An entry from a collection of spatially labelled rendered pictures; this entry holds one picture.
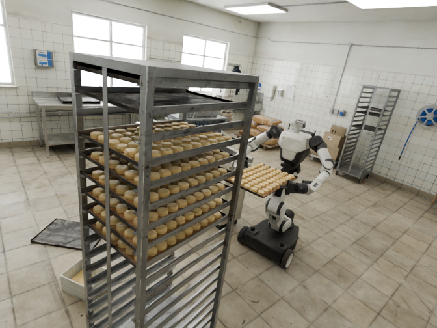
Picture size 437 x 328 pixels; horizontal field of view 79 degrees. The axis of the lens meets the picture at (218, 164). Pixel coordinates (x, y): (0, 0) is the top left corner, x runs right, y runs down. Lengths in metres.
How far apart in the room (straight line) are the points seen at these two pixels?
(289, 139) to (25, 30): 4.57
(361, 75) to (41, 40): 6.04
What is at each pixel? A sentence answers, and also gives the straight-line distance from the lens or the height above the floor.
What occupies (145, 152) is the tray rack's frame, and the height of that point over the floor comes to 1.56.
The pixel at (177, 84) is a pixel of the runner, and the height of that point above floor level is 1.77.
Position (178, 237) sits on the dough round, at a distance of 1.33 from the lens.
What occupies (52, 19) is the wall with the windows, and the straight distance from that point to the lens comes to 5.74.
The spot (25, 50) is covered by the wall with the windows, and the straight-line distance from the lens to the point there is 5.68.
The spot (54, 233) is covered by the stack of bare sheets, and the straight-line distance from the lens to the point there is 3.27.
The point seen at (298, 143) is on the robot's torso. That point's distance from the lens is 2.54.
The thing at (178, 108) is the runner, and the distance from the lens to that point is 0.98.
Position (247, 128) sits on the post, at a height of 1.57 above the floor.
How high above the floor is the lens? 1.86
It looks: 21 degrees down
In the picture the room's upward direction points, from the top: 8 degrees clockwise
